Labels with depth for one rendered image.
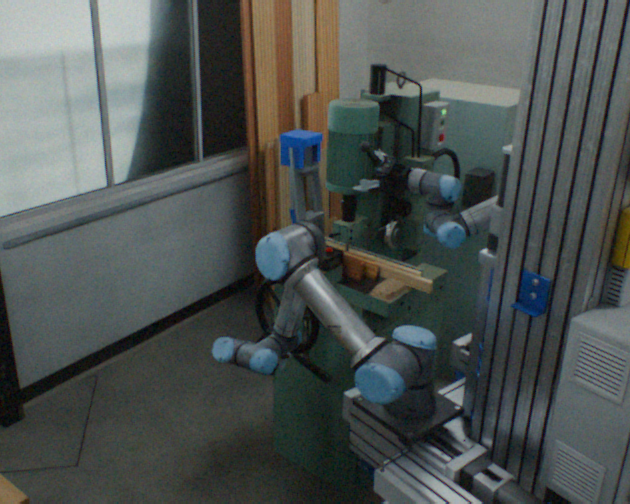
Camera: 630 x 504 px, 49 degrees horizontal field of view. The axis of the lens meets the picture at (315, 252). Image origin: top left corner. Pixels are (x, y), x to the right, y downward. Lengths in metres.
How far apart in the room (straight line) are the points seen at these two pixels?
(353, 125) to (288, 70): 1.82
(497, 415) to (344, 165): 0.99
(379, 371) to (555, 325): 0.43
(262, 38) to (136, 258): 1.36
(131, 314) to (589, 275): 2.62
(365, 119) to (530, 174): 0.83
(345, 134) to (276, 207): 1.66
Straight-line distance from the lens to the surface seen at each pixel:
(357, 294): 2.39
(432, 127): 2.58
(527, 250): 1.72
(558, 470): 1.84
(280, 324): 2.08
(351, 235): 2.51
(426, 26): 4.81
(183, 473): 3.00
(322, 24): 4.33
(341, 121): 2.35
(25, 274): 3.28
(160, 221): 3.70
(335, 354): 2.57
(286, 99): 4.12
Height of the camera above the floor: 1.95
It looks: 23 degrees down
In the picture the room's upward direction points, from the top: 2 degrees clockwise
